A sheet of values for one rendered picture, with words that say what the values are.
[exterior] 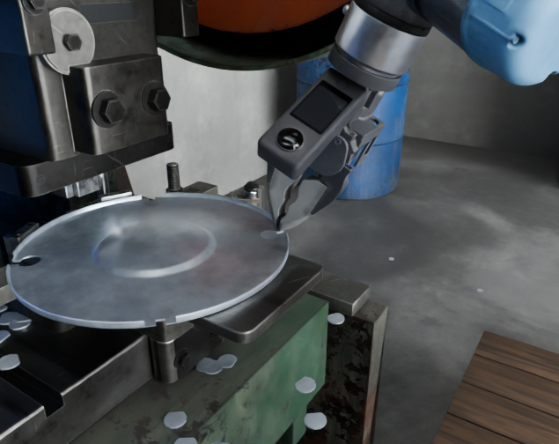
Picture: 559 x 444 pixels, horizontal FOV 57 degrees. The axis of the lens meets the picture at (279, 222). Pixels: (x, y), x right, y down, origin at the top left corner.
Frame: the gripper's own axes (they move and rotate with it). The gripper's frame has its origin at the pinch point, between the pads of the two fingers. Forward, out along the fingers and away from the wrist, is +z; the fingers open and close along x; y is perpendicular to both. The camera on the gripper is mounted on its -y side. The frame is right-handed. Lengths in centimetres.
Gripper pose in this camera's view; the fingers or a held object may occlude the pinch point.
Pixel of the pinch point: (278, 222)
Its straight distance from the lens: 59.0
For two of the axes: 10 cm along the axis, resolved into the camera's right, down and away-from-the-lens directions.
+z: -3.6, 7.3, 5.8
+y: 5.2, -3.6, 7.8
